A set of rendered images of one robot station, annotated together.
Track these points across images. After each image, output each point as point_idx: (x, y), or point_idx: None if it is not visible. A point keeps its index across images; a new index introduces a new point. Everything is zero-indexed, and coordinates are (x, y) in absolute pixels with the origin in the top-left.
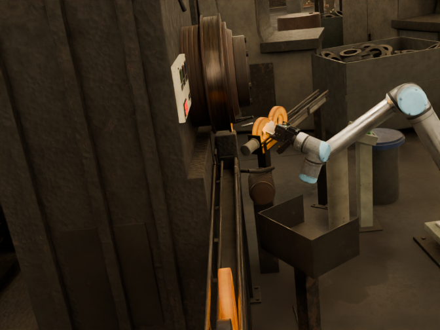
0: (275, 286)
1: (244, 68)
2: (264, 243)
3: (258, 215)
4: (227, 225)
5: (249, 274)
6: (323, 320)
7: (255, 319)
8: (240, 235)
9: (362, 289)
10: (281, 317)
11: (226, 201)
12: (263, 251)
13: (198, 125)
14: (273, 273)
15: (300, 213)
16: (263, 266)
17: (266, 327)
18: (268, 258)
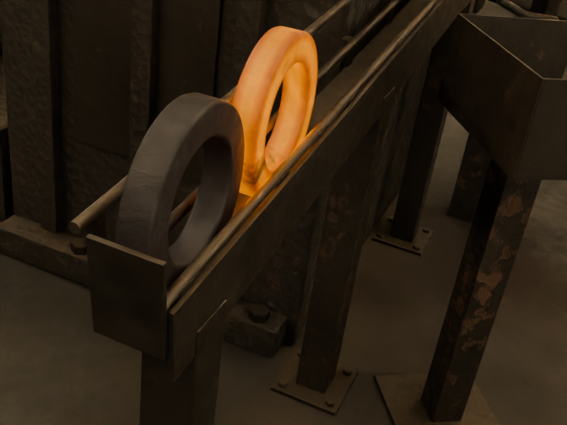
0: (461, 243)
1: None
2: (446, 88)
3: (458, 19)
4: (392, 37)
5: (418, 196)
6: (519, 330)
7: (394, 274)
8: (401, 46)
9: None
10: (443, 293)
11: (418, 7)
12: (468, 174)
13: None
14: (470, 223)
15: (557, 65)
16: (456, 204)
17: (407, 295)
18: (472, 192)
